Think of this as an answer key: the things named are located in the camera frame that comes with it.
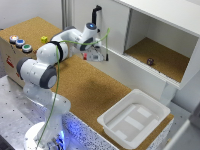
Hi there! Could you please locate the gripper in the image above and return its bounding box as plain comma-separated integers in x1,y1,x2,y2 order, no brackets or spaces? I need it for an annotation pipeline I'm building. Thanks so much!
87,45,105,63

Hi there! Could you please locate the pink block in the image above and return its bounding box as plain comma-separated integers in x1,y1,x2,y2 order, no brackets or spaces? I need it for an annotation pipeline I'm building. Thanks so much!
82,52,89,62

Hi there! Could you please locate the wooden drawer box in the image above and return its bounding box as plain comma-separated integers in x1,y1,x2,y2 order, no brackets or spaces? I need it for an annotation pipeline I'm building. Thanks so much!
0,16,74,88

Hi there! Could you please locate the white sliding door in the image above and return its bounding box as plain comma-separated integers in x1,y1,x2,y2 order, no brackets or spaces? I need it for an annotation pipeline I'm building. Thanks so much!
73,0,132,56

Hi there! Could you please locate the yellow block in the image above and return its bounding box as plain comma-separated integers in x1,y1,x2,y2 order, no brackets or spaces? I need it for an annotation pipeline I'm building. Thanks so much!
40,35,49,44

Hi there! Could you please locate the purple block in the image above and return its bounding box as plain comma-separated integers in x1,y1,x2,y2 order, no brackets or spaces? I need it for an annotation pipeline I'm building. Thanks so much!
146,57,155,67

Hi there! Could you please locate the green button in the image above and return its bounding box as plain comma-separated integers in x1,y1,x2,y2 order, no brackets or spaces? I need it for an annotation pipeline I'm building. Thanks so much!
21,43,34,54

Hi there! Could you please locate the white plastic box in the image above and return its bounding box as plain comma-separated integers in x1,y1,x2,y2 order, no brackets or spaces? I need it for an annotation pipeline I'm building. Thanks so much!
96,88,172,150

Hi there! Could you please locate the blue button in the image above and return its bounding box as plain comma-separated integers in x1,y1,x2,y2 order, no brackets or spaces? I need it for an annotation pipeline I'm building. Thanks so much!
14,38,26,48

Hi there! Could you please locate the white cabinet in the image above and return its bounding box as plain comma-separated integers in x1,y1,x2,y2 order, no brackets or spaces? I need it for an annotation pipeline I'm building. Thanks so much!
71,0,200,108

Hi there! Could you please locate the red button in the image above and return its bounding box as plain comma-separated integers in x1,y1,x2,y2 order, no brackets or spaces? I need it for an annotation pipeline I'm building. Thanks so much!
8,34,19,44

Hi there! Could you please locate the black door handle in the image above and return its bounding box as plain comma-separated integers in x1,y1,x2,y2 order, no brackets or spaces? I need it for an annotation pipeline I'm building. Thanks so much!
91,4,103,26

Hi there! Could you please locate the green cable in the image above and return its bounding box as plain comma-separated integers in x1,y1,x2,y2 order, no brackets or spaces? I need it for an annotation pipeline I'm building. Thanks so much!
34,27,111,150

